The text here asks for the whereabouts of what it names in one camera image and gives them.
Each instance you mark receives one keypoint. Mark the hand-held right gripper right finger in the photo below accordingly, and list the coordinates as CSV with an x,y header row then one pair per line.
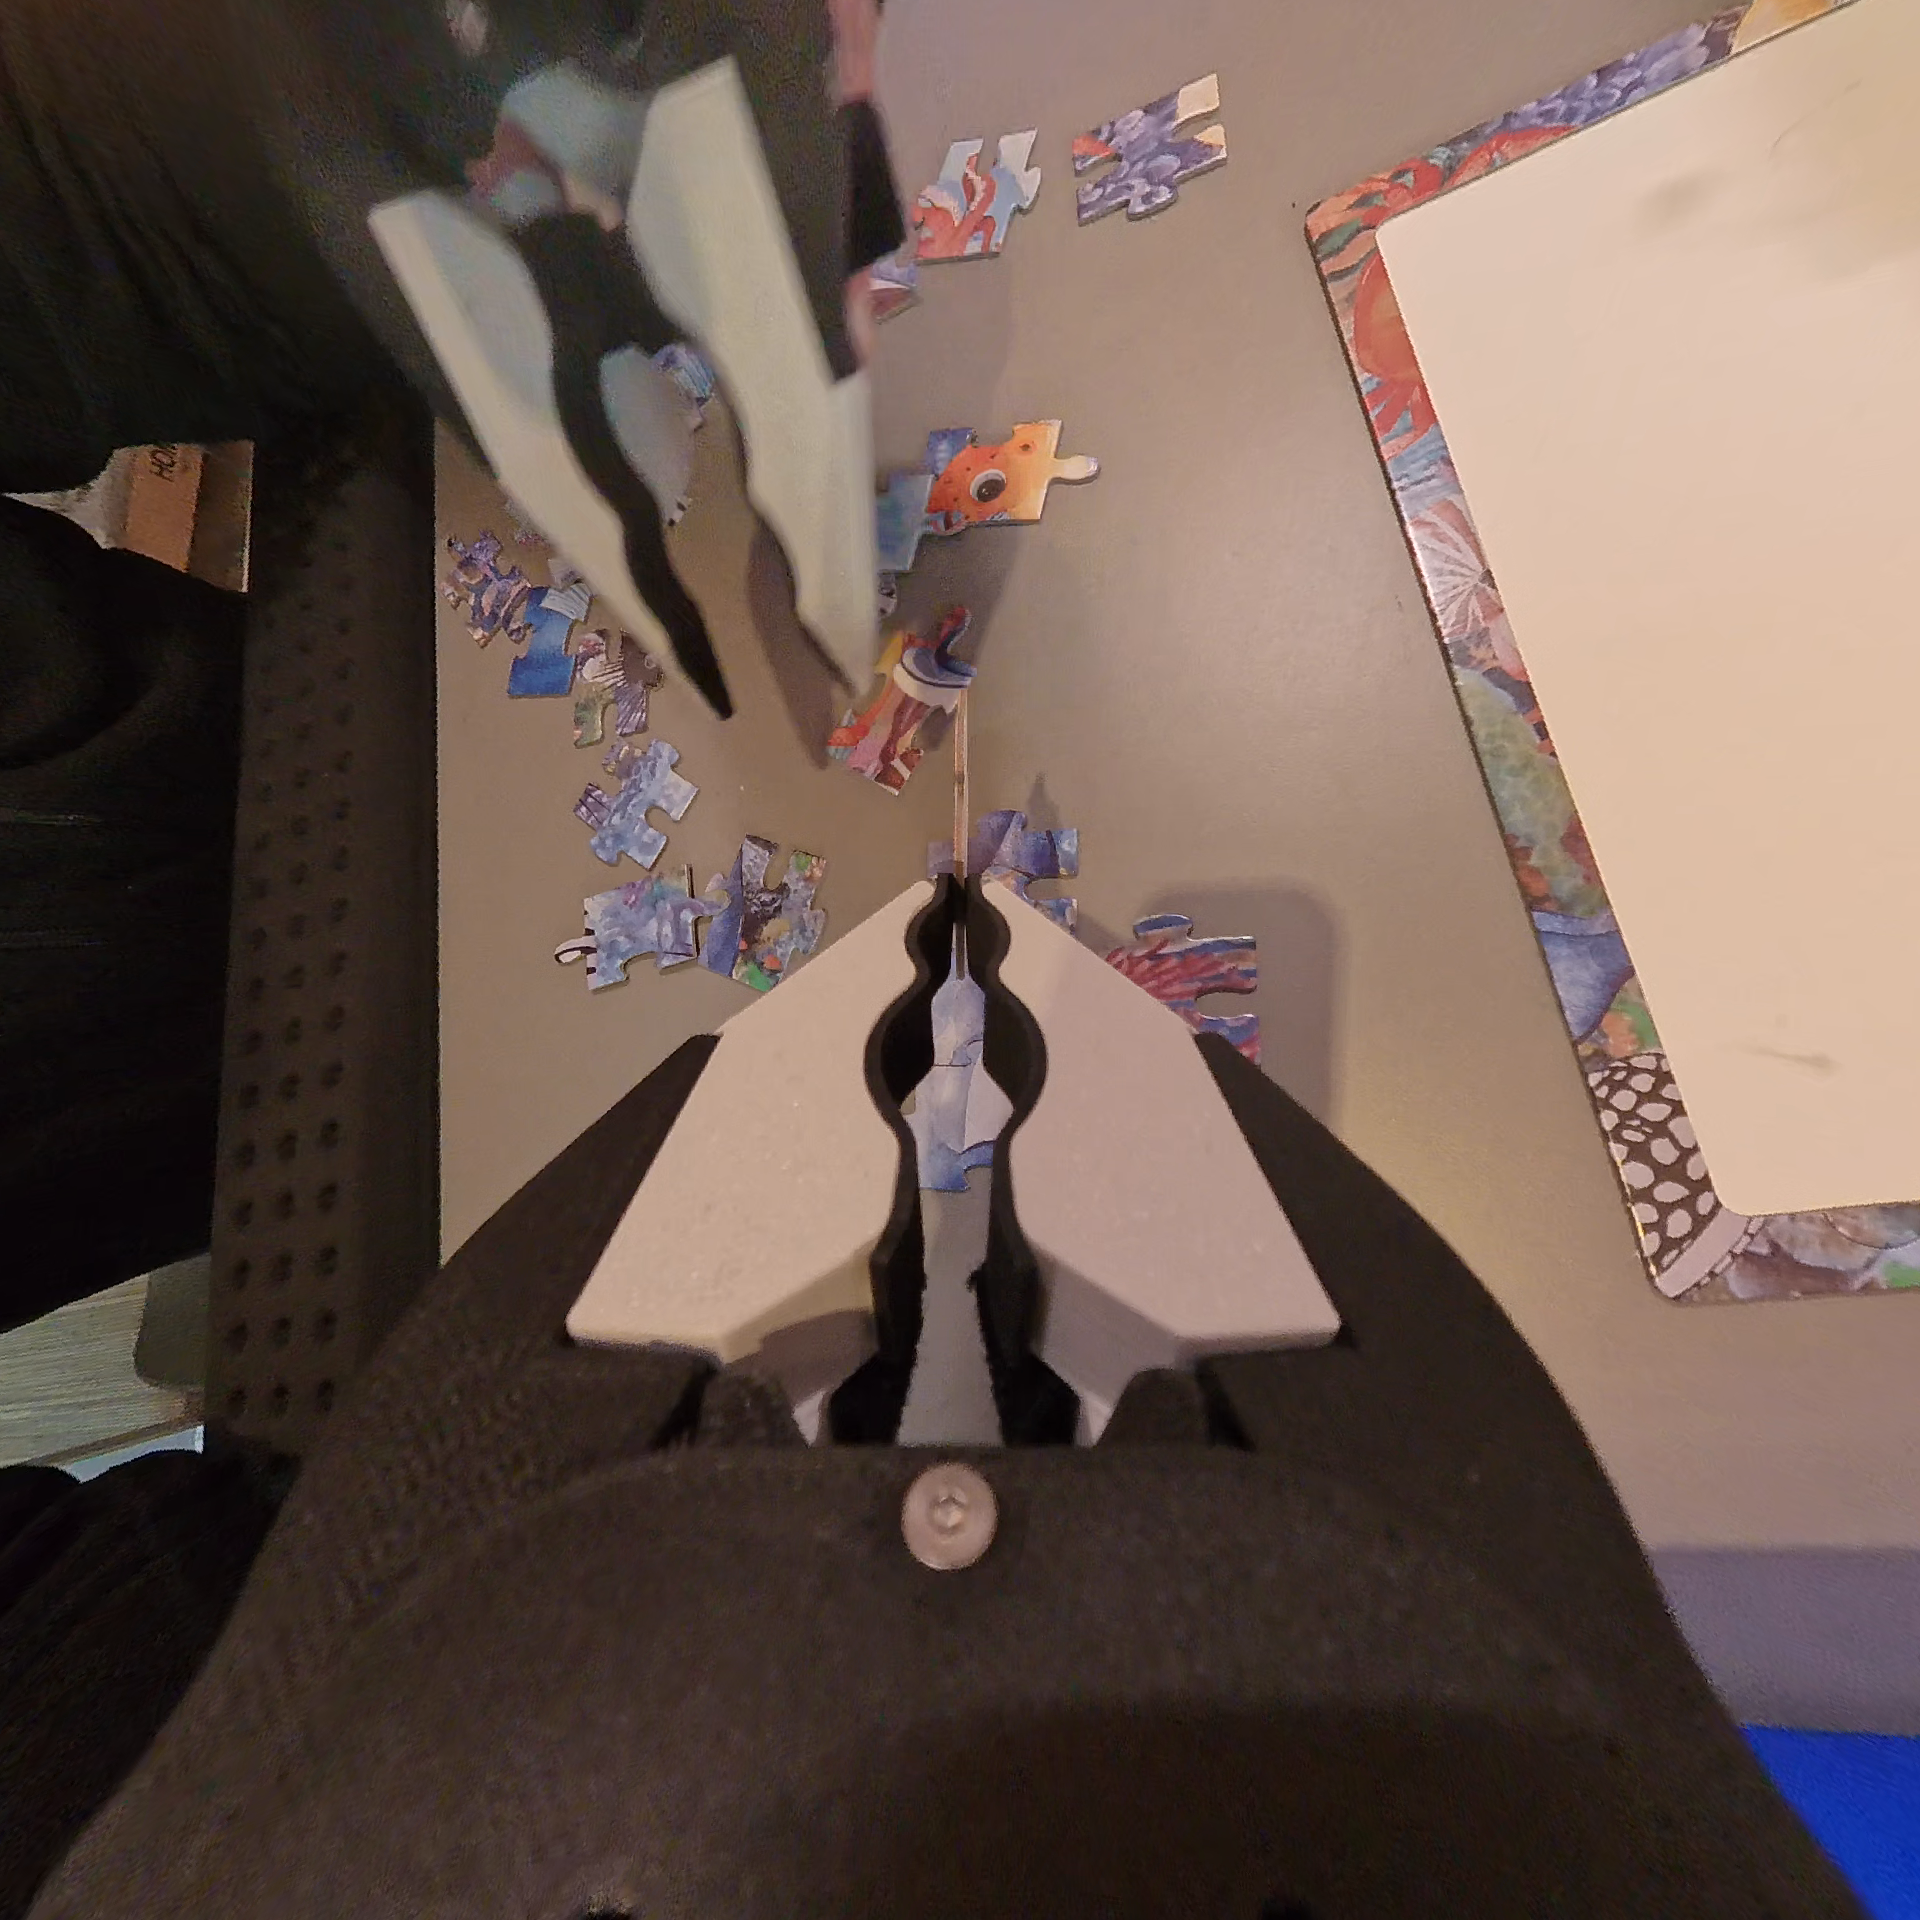
x,y
1171,1187

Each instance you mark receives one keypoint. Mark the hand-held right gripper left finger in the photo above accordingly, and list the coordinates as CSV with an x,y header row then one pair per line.
x,y
751,1187

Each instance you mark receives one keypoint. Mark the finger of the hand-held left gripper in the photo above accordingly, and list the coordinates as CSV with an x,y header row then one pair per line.
x,y
781,419
479,345

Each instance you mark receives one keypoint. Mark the pale blue clownfish-tab puzzle piece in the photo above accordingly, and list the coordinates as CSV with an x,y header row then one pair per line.
x,y
645,435

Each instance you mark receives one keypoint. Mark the blue white-patch puzzle piece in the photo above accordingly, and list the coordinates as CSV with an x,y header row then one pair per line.
x,y
951,1125

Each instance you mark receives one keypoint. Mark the orange pufferfish puzzle piece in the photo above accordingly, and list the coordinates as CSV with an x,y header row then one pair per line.
x,y
992,480

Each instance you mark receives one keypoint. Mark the red white banded puzzle piece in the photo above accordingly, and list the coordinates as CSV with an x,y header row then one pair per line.
x,y
898,705

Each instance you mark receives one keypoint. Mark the brown cardboard box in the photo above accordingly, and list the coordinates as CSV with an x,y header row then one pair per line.
x,y
187,509

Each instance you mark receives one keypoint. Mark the pile of loose puzzle pieces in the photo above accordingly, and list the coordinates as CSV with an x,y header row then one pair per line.
x,y
645,810

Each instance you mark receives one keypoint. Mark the blue plastic bin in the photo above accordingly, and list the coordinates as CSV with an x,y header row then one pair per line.
x,y
1845,1815

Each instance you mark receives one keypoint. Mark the puzzle frame board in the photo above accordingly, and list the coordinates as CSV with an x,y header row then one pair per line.
x,y
1649,602

